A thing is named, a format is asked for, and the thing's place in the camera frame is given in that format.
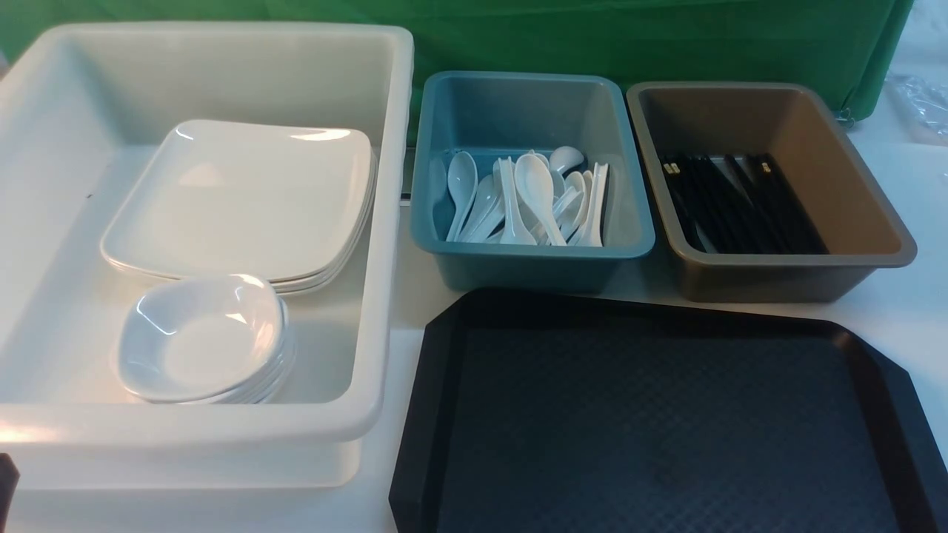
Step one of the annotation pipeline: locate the large white square plate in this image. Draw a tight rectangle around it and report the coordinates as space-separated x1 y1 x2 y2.
99 119 376 284

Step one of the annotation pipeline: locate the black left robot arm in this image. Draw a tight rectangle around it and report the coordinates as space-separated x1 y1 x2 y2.
0 453 20 530

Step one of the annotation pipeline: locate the pile of white spoons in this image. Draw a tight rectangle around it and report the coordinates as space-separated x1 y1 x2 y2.
429 146 612 247

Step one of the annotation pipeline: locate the teal plastic bin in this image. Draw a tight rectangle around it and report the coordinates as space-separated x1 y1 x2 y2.
412 71 655 294

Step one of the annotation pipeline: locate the black serving tray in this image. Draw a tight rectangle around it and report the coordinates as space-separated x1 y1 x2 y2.
388 288 947 532

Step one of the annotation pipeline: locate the stack of white plates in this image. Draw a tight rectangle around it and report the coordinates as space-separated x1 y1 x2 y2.
99 147 377 295

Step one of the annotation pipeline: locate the stack of white bowls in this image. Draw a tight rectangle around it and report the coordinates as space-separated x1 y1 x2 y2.
110 274 297 405

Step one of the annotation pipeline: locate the pile of black chopsticks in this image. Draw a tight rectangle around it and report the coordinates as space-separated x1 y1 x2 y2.
659 154 830 255

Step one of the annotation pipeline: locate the brown grey plastic bin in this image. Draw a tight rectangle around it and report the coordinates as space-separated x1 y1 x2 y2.
626 81 917 303

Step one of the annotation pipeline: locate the large white plastic tub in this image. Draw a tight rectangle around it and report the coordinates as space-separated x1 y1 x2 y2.
1 21 415 492

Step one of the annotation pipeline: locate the green cloth backdrop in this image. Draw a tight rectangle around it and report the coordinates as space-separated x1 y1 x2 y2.
2 1 913 144

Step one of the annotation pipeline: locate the clear plastic bag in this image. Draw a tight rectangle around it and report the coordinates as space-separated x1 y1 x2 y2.
886 73 947 147

